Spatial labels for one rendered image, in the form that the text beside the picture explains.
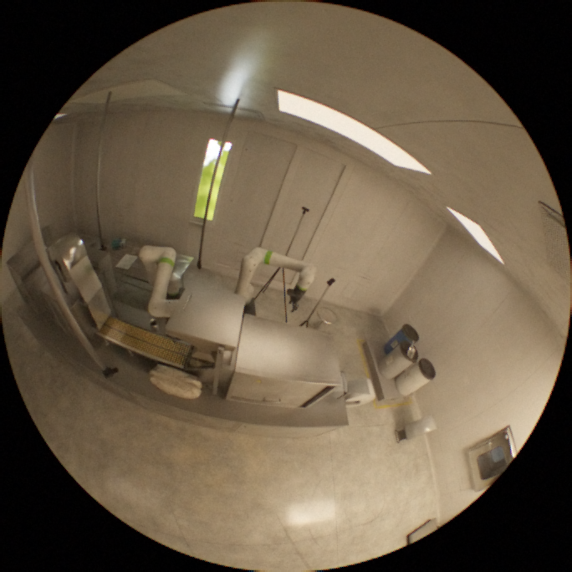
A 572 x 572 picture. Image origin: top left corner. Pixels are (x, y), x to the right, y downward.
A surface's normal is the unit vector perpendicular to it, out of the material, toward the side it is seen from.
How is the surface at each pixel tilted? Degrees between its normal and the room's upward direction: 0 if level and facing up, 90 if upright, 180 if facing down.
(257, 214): 90
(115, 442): 0
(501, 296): 90
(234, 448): 0
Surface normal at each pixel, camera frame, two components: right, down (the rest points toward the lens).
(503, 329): -0.94, -0.26
